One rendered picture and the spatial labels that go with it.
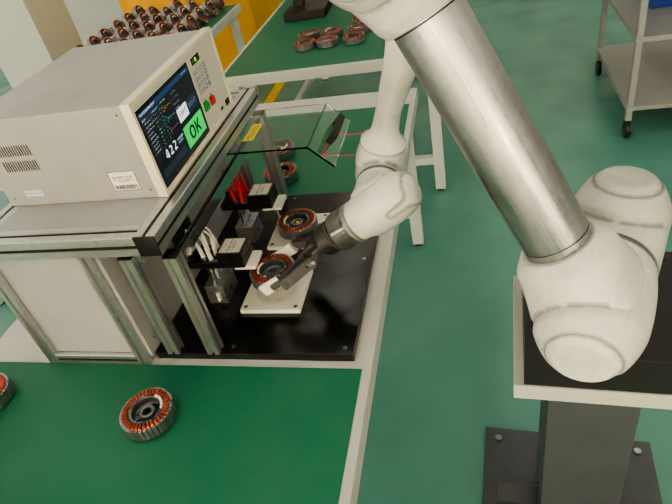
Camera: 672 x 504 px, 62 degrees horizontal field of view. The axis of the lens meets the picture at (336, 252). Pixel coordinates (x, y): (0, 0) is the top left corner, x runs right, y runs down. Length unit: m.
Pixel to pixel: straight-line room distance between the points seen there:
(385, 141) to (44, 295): 0.82
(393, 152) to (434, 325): 1.20
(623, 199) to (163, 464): 0.95
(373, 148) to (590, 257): 0.56
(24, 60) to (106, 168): 4.16
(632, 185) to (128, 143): 0.90
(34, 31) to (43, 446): 4.16
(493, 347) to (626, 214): 1.30
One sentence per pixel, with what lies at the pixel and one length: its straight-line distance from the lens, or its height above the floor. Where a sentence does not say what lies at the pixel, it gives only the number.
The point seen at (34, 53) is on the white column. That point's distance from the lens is 5.29.
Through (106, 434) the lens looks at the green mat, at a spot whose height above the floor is 0.75.
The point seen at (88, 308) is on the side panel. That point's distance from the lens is 1.36.
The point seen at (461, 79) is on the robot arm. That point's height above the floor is 1.38.
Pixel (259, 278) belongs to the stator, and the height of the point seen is 0.85.
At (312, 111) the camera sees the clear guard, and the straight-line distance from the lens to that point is 1.53.
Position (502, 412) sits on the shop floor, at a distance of 2.05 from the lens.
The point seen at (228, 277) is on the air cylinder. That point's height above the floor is 0.82.
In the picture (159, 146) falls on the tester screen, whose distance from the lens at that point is 1.21.
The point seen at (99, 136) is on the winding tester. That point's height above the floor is 1.26.
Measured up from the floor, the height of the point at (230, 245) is 0.92.
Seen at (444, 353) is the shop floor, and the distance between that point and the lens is 2.21.
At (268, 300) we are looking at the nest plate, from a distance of 1.38.
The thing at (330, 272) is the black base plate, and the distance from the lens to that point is 1.42.
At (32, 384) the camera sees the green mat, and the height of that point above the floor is 0.75.
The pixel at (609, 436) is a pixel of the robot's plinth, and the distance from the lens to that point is 1.42.
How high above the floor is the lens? 1.67
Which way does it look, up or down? 37 degrees down
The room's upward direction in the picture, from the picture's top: 13 degrees counter-clockwise
